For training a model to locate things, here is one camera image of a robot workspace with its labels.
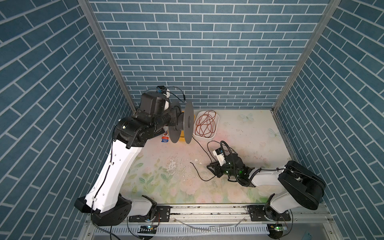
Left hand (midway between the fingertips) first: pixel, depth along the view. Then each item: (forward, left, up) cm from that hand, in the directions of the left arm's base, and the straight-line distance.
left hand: (176, 111), depth 63 cm
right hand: (-8, -15, -36) cm, 40 cm away
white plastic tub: (+25, -24, -35) cm, 49 cm away
